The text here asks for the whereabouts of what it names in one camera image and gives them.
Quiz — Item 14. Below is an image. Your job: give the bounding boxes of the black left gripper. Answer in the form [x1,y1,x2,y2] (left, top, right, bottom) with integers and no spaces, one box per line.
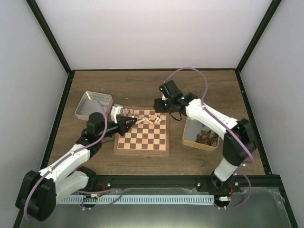
[99,116,138,140]

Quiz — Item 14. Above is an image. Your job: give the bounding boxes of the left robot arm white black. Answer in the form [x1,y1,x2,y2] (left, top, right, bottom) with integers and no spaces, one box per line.
[15,112,137,221]

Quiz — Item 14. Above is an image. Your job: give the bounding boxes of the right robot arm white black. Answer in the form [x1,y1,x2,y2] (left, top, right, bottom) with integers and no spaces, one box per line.
[153,80,257,191]

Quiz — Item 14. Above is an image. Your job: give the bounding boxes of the light wooden chess rook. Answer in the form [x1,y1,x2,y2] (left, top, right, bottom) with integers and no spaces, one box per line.
[156,117,162,124]

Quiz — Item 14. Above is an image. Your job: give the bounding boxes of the wooden chess board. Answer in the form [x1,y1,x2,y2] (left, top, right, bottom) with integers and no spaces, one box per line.
[114,106,170,156]

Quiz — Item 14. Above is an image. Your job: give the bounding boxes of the dark brown chess pieces pile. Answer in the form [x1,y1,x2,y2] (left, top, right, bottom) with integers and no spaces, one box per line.
[195,130,219,146]

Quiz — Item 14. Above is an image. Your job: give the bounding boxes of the yellow metal tin tray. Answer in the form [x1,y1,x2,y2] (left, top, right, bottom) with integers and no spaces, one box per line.
[182,117,219,152]

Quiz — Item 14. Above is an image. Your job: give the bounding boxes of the pink metal tin tray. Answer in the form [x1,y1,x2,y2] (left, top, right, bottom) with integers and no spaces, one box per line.
[75,91,113,121]

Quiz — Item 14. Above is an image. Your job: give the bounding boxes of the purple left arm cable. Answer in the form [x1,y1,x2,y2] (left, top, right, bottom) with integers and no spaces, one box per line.
[23,100,124,220]

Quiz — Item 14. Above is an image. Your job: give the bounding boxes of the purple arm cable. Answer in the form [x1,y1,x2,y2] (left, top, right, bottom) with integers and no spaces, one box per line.
[23,100,124,220]
[166,67,255,211]

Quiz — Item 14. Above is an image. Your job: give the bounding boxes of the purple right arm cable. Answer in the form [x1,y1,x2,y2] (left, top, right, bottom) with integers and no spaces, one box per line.
[166,67,255,211]

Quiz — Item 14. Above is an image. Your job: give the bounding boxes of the black aluminium frame rail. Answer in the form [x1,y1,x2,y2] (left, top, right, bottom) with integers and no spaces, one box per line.
[90,175,283,192]

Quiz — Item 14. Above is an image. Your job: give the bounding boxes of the light blue slotted cable duct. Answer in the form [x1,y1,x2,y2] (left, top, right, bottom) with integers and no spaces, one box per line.
[60,195,214,206]

